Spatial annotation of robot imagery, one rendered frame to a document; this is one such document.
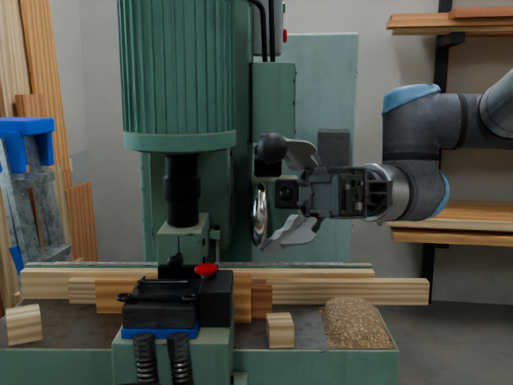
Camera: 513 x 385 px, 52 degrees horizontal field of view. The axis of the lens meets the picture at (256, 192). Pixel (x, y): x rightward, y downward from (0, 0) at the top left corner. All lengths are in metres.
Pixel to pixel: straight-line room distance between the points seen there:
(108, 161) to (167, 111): 2.67
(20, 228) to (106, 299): 0.81
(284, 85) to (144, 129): 0.33
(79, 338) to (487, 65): 2.72
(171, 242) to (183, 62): 0.27
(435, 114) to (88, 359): 0.63
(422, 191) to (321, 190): 0.19
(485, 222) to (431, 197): 1.89
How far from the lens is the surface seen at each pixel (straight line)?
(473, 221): 2.76
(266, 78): 1.00
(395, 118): 0.88
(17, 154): 1.64
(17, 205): 1.66
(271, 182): 1.00
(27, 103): 2.50
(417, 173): 0.87
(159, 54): 0.77
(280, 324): 0.76
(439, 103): 0.90
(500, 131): 0.88
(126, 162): 3.38
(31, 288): 0.99
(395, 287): 0.92
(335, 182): 0.71
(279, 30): 1.11
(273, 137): 0.59
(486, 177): 3.23
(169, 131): 0.77
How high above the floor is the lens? 1.26
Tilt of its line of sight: 12 degrees down
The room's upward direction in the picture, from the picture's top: straight up
